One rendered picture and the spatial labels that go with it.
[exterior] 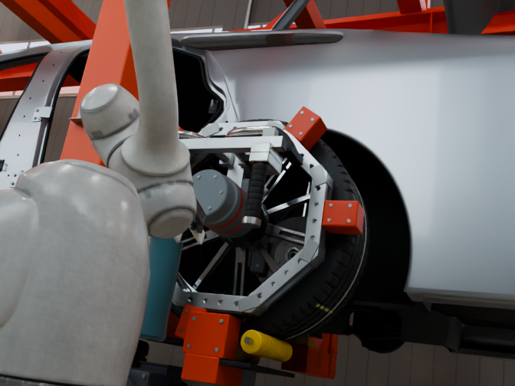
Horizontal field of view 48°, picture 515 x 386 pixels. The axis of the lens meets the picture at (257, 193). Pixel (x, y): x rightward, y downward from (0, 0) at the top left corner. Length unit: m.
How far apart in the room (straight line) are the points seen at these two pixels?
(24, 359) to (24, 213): 0.13
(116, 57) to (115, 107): 1.00
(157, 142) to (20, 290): 0.35
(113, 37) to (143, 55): 1.18
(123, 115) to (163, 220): 0.20
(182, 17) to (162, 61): 7.41
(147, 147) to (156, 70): 0.11
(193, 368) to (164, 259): 0.28
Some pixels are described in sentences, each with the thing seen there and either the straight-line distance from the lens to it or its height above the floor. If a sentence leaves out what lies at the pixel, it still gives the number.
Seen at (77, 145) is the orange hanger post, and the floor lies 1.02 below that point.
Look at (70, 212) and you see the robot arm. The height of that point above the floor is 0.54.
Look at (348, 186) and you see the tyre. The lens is 1.59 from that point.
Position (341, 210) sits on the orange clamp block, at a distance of 1.47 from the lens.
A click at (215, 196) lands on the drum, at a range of 1.45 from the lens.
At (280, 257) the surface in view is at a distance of 2.03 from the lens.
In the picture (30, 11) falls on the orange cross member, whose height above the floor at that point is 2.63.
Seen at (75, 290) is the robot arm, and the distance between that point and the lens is 0.55.
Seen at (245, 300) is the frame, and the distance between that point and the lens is 1.49.
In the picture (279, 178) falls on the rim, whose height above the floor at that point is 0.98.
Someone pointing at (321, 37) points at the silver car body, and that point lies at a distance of 2.37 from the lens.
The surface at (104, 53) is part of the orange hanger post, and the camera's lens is 1.98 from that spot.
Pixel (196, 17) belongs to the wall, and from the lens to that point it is 8.13.
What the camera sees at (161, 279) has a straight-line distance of 1.48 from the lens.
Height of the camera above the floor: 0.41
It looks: 18 degrees up
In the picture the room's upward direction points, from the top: 9 degrees clockwise
